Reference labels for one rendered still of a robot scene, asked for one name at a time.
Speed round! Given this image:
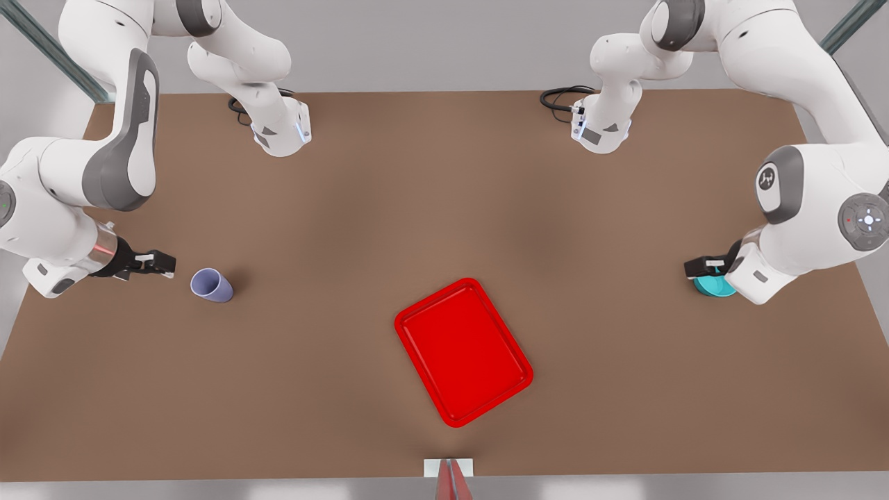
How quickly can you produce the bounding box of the teal bowl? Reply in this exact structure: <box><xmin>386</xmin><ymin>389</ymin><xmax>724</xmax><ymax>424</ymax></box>
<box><xmin>693</xmin><ymin>275</ymin><xmax>737</xmax><ymax>298</ymax></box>

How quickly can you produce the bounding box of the lavender cup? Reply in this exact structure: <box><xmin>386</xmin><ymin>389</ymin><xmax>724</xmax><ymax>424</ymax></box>
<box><xmin>190</xmin><ymin>268</ymin><xmax>235</xmax><ymax>303</ymax></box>

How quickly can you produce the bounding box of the red tray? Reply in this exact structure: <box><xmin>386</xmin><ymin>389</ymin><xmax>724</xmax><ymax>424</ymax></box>
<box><xmin>394</xmin><ymin>278</ymin><xmax>534</xmax><ymax>428</ymax></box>

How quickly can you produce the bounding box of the black cable loop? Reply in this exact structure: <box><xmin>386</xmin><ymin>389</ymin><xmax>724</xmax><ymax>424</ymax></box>
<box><xmin>540</xmin><ymin>85</ymin><xmax>599</xmax><ymax>124</ymax></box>
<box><xmin>228</xmin><ymin>88</ymin><xmax>297</xmax><ymax>127</ymax></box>

